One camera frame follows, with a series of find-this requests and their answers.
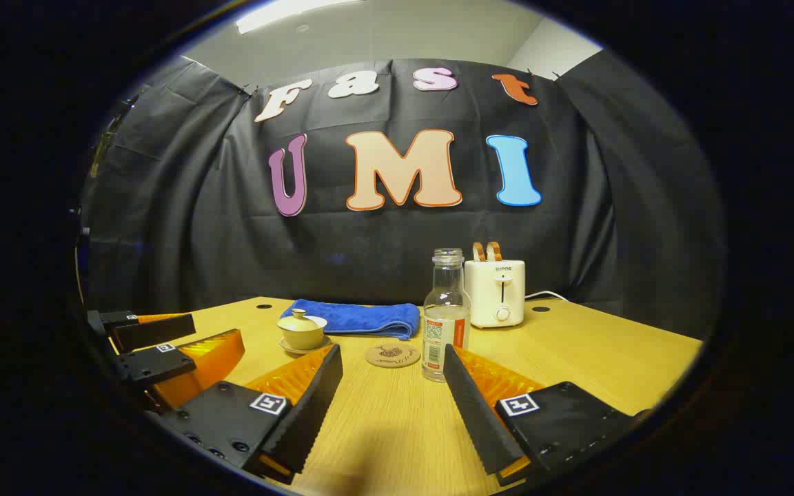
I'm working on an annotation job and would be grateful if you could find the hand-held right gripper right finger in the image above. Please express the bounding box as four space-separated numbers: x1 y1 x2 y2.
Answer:
442 343 653 486

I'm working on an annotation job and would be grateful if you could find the clear water bottle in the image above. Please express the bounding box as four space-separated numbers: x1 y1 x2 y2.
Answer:
422 248 472 383

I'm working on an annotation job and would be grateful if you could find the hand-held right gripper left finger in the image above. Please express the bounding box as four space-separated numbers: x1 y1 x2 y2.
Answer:
152 343 344 485

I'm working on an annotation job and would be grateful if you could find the round cork coaster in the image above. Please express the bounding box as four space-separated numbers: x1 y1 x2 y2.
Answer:
365 342 422 369

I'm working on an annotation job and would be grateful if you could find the cream saucer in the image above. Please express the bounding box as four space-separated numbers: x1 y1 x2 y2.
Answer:
278 335 334 356

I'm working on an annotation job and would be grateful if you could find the blue towel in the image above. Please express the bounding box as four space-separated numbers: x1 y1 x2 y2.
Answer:
280 298 422 341

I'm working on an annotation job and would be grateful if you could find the cream teacup lid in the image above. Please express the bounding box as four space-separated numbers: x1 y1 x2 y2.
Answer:
277 308 329 333

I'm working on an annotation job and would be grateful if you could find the white toaster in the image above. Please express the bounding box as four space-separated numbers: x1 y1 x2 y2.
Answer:
464 259 527 329

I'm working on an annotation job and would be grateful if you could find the black backdrop cloth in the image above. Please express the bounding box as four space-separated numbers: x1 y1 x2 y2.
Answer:
83 52 725 342

